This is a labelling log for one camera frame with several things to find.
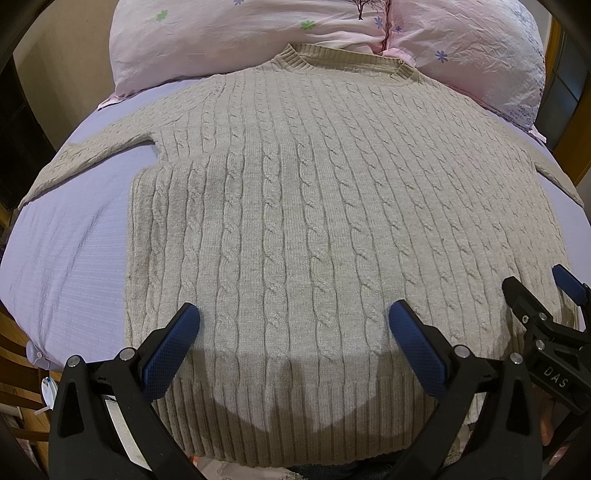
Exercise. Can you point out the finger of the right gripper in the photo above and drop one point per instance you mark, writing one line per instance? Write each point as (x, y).
(577, 291)
(524, 305)

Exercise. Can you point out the lavender bed sheet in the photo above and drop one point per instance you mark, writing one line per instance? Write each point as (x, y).
(63, 271)

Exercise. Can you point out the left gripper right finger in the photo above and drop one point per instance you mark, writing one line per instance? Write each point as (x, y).
(425, 348)

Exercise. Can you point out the pink floral pillow right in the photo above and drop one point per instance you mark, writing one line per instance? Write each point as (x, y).
(490, 51)

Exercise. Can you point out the pink floral pillow left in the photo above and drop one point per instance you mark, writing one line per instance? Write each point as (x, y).
(154, 42)

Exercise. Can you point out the beige cable-knit sweater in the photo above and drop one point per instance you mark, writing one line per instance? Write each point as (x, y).
(293, 203)

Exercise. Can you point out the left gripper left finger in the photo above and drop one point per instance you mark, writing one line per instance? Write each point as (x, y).
(163, 351)

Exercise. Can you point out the pink floral pillow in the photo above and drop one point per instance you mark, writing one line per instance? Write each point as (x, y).
(490, 51)
(154, 42)

